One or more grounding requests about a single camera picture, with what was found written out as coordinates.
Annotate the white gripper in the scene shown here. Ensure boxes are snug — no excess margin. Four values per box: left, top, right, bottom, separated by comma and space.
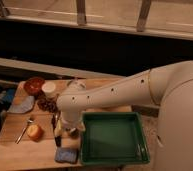
54, 119, 85, 147

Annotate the blue sponge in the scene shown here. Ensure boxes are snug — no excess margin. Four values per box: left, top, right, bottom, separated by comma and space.
54, 147, 78, 164

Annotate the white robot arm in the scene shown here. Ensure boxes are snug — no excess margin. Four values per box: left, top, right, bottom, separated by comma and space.
57, 60, 193, 171

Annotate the white paper cup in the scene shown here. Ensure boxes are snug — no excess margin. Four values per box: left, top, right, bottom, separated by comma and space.
42, 81, 56, 98

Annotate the bunch of dark grapes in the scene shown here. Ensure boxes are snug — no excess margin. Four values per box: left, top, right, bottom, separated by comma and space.
37, 98, 58, 113

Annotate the orange apple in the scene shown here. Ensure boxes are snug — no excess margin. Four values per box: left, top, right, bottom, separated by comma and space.
27, 124, 43, 141

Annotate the grey plate with carrot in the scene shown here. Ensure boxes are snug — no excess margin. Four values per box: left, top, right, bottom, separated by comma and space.
67, 78, 79, 87

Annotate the green plastic tray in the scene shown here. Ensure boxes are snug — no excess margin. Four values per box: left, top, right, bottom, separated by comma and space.
80, 112, 150, 165

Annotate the wooden cutting board table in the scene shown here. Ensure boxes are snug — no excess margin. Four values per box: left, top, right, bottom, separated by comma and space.
0, 78, 133, 171

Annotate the red bowl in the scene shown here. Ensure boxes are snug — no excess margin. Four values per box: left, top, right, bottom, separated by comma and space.
23, 77, 45, 96

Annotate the black handled knife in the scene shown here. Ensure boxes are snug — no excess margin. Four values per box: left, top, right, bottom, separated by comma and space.
51, 115, 61, 147

